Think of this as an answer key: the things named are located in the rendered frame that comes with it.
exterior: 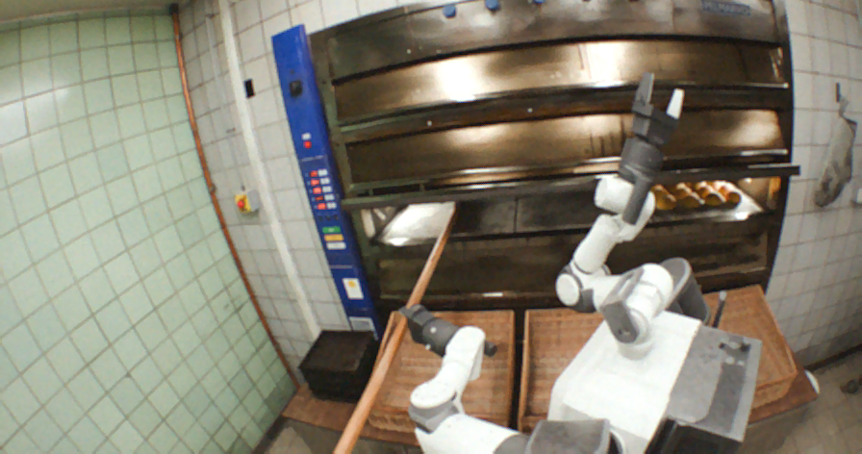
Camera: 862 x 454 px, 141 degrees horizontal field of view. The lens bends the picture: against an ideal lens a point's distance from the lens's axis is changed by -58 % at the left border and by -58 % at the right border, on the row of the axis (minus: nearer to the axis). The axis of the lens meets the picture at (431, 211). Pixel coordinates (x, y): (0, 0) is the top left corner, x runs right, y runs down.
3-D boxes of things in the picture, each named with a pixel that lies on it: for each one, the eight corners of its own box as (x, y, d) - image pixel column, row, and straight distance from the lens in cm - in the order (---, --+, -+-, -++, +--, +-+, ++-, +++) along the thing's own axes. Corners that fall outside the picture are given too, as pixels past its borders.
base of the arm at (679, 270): (673, 305, 88) (716, 302, 83) (654, 353, 81) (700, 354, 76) (646, 261, 78) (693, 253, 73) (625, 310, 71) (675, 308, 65)
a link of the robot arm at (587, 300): (595, 303, 101) (661, 305, 87) (561, 318, 93) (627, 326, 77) (588, 263, 99) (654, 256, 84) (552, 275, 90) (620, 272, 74)
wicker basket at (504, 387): (404, 352, 184) (391, 310, 167) (518, 354, 172) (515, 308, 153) (370, 428, 156) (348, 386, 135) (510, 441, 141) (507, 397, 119)
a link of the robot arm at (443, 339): (431, 365, 92) (463, 386, 85) (433, 329, 86) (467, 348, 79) (463, 351, 99) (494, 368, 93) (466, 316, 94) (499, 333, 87)
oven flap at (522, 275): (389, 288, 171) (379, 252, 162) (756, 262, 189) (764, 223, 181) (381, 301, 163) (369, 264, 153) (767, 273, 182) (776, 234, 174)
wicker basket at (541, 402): (526, 354, 171) (524, 308, 153) (643, 347, 177) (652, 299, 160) (517, 441, 141) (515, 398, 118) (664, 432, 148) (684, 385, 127)
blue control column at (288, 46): (450, 264, 372) (411, 50, 329) (465, 263, 369) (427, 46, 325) (386, 415, 235) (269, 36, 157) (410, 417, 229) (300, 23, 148)
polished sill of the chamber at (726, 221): (377, 247, 161) (375, 239, 159) (766, 218, 181) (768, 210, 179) (371, 254, 156) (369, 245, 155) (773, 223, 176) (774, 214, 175)
